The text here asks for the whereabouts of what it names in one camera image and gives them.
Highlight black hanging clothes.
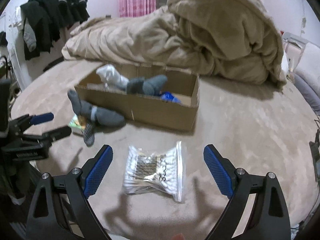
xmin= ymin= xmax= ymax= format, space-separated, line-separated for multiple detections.
xmin=20 ymin=0 xmax=90 ymax=61

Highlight cardboard box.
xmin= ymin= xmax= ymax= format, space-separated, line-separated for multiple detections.
xmin=74 ymin=62 xmax=201 ymax=132

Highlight blue plastic bag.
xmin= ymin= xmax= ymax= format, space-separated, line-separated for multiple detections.
xmin=160 ymin=91 xmax=182 ymax=104

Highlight dark patterned sock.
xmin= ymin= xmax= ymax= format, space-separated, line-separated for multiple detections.
xmin=82 ymin=120 xmax=97 ymax=147

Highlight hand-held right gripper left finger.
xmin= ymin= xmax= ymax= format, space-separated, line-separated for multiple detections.
xmin=26 ymin=144 xmax=113 ymax=240

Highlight white sock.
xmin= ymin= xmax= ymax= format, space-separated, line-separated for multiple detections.
xmin=96 ymin=64 xmax=129 ymax=90

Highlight bag of cotton swabs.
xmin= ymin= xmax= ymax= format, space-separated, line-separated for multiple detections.
xmin=122 ymin=141 xmax=183 ymax=202

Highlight beige bed cover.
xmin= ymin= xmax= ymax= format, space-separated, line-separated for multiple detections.
xmin=11 ymin=60 xmax=319 ymax=240

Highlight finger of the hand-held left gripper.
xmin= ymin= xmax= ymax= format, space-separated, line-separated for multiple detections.
xmin=24 ymin=113 xmax=54 ymax=128
xmin=22 ymin=126 xmax=72 ymax=145

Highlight grey sock with blue band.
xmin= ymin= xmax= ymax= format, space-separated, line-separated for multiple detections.
xmin=67 ymin=90 xmax=126 ymax=127

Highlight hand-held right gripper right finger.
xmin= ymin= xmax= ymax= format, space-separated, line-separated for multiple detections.
xmin=203 ymin=144 xmax=292 ymax=240

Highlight green snack packet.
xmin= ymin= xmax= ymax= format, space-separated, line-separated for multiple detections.
xmin=68 ymin=114 xmax=88 ymax=135

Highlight beige folded blanket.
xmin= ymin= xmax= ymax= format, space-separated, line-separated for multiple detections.
xmin=61 ymin=0 xmax=287 ymax=88

